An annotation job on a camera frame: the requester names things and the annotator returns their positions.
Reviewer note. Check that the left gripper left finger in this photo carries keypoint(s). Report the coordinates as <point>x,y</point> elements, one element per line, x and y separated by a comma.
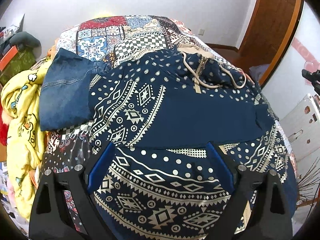
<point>50,217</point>

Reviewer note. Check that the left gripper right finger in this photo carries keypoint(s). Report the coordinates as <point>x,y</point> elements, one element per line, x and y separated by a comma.
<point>270,217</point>

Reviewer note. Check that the navy patterned hooded garment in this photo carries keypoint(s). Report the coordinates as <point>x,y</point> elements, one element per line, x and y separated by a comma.
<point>159,112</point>

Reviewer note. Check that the clutter pile of clothes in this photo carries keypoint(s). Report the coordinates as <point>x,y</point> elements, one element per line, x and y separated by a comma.
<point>12,29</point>

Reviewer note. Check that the yellow cartoon blanket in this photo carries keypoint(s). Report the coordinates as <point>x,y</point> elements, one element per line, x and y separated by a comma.
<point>20,99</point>

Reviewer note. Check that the wooden wardrobe with door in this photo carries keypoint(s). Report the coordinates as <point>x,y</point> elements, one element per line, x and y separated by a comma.
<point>269,34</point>

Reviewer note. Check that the folded blue denim jeans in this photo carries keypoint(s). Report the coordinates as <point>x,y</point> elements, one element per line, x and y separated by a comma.
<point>65,90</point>

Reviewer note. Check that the orange box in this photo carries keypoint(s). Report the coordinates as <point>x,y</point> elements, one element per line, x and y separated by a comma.
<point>8,57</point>

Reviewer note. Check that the patchwork bed cover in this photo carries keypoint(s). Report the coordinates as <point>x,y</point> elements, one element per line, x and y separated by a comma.
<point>116,40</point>

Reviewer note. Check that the dark grey cushion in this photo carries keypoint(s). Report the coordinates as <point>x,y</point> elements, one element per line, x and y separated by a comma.
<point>25,39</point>

